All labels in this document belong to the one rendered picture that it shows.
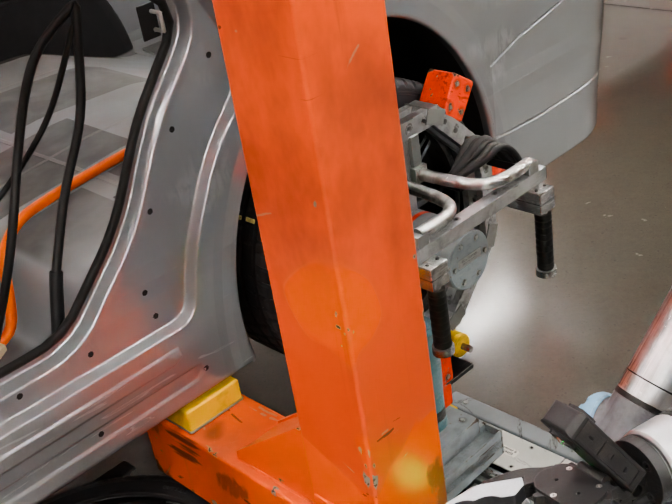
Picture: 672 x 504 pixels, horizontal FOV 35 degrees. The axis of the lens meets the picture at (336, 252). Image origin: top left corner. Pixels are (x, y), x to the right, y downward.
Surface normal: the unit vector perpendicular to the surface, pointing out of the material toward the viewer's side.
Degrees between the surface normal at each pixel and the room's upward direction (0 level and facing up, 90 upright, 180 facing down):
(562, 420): 34
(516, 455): 0
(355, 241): 90
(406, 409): 90
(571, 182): 0
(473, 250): 90
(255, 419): 0
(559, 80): 90
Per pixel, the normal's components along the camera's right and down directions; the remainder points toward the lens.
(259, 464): -0.70, 0.44
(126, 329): 0.70, 0.26
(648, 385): -0.44, -0.14
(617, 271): -0.14, -0.86
